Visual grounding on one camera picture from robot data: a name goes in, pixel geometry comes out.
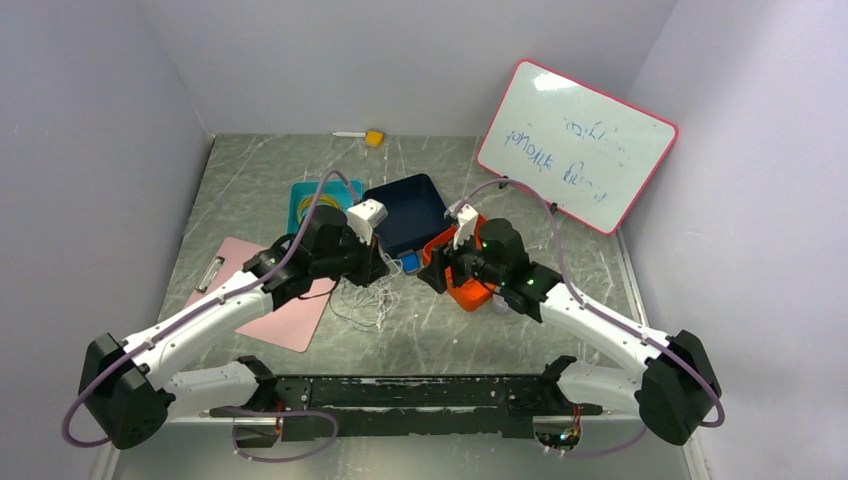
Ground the yellow block eraser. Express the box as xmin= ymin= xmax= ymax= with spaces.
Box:
xmin=363 ymin=130 xmax=385 ymax=148

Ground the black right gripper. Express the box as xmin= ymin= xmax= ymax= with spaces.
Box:
xmin=417 ymin=223 xmax=506 ymax=294

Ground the teal plastic tray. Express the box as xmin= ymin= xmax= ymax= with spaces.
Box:
xmin=287 ymin=180 xmax=364 ymax=234

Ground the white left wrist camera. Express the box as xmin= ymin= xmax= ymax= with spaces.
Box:
xmin=346 ymin=199 xmax=388 ymax=245

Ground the pink clipboard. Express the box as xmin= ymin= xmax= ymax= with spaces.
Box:
xmin=208 ymin=237 xmax=336 ymax=353

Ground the clear plastic cup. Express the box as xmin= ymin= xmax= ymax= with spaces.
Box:
xmin=491 ymin=295 xmax=512 ymax=315

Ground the orange plastic tray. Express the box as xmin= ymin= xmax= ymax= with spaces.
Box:
xmin=421 ymin=226 xmax=494 ymax=312

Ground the pink framed whiteboard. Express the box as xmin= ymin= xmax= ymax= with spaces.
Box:
xmin=477 ymin=60 xmax=678 ymax=235

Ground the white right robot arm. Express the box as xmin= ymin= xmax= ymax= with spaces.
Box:
xmin=417 ymin=218 xmax=725 ymax=446

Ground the yellow coiled cable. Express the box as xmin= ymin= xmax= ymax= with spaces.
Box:
xmin=298 ymin=195 xmax=346 ymax=223

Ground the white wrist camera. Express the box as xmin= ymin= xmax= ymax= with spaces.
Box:
xmin=446 ymin=202 xmax=479 ymax=250
xmin=346 ymin=199 xmax=388 ymax=245

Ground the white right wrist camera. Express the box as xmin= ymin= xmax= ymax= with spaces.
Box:
xmin=446 ymin=202 xmax=479 ymax=250

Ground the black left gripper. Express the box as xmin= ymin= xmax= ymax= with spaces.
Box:
xmin=312 ymin=225 xmax=389 ymax=287

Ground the navy blue plastic tray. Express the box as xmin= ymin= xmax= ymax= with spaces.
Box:
xmin=364 ymin=173 xmax=450 ymax=258

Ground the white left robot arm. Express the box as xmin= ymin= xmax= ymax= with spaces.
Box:
xmin=61 ymin=200 xmax=389 ymax=449

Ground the white cable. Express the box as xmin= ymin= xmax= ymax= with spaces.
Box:
xmin=329 ymin=254 xmax=405 ymax=333

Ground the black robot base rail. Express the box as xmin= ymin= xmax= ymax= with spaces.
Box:
xmin=211 ymin=356 xmax=602 ymax=442

